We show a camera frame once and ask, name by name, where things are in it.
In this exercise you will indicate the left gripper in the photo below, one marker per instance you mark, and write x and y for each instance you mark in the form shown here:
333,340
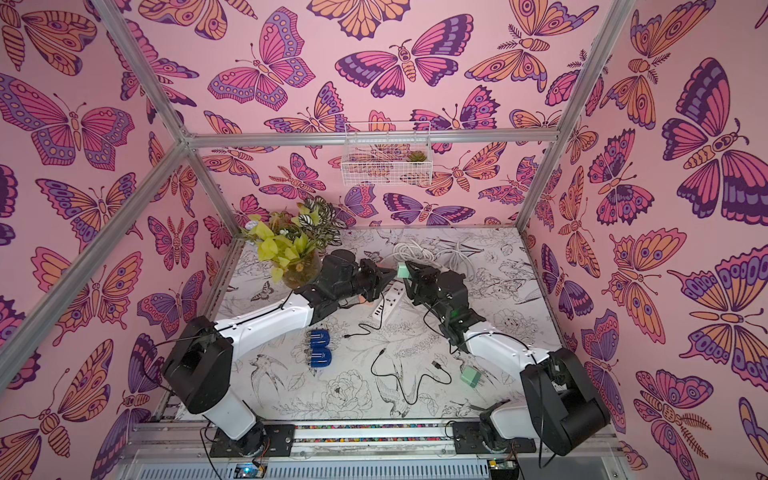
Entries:
377,280

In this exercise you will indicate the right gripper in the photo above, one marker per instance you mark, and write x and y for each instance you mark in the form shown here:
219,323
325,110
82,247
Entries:
414,282

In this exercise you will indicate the white power strip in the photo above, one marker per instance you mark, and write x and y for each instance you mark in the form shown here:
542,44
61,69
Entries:
390,299

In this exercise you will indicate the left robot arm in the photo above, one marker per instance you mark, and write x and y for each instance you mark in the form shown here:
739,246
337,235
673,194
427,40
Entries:
198,368

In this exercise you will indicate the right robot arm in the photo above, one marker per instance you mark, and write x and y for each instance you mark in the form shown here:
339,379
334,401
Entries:
563,408

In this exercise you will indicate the potted green plant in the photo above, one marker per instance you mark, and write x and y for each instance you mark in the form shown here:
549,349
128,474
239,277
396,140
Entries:
293,243

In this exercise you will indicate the blue clip bottom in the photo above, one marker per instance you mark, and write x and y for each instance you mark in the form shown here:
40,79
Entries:
320,357

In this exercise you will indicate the small succulent in basket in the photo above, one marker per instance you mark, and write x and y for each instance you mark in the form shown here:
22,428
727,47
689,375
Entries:
417,157

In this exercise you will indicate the white wire basket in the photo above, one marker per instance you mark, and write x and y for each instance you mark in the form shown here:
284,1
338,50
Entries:
377,153

